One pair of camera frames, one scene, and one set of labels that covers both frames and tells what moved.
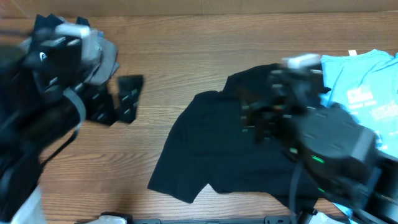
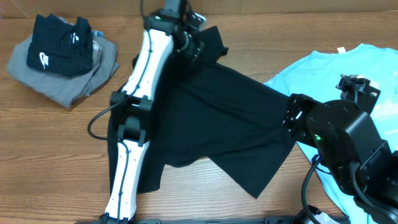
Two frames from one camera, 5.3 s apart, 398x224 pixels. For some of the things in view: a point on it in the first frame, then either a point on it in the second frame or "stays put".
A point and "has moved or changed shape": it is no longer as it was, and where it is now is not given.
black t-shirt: [205, 145] has moved or changed shape
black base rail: [270, 219] stays put
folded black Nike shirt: [59, 56] stays put
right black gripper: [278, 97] to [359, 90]
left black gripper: [130, 99] to [194, 48]
